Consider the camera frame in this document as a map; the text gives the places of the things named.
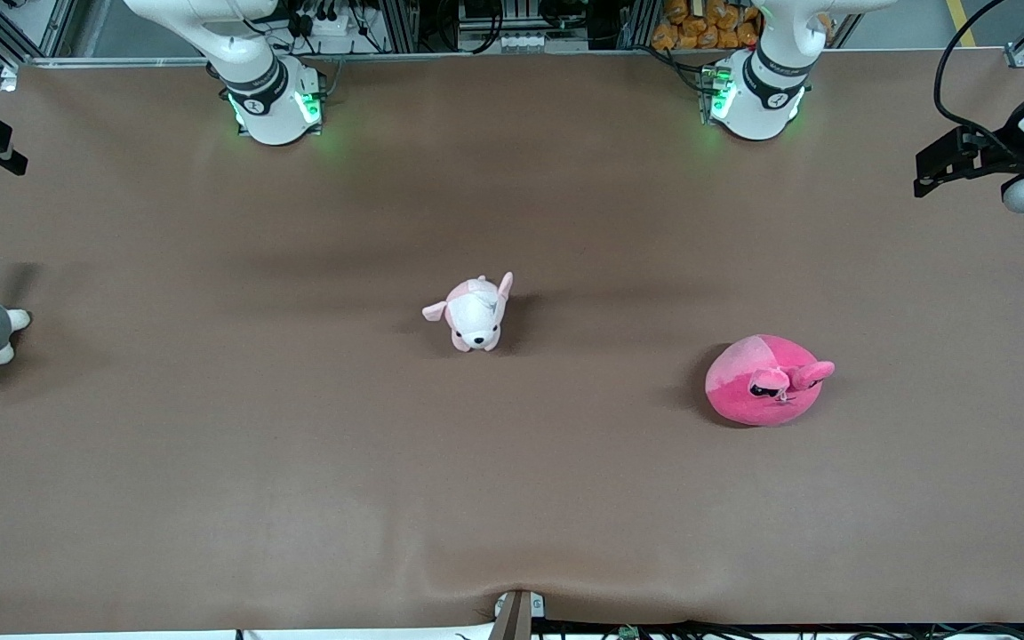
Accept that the round hot pink plush toy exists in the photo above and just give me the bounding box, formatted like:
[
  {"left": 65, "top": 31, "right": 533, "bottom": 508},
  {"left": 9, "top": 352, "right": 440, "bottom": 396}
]
[{"left": 705, "top": 334, "right": 836, "bottom": 428}]

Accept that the orange items bin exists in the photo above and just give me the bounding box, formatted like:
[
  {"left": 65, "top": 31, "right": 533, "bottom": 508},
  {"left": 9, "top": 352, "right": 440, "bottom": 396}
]
[{"left": 651, "top": 0, "right": 763, "bottom": 51}]

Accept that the white power strip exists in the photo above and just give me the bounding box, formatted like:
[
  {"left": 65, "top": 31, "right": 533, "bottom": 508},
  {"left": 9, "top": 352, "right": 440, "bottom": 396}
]
[{"left": 497, "top": 32, "right": 568, "bottom": 52}]

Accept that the pale pink white plush dog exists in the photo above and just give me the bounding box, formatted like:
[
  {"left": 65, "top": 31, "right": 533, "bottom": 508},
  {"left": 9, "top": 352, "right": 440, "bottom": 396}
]
[{"left": 422, "top": 272, "right": 515, "bottom": 353}]

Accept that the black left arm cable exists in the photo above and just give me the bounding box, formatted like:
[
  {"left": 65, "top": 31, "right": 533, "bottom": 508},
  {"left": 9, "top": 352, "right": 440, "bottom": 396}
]
[{"left": 933, "top": 0, "right": 1024, "bottom": 154}]

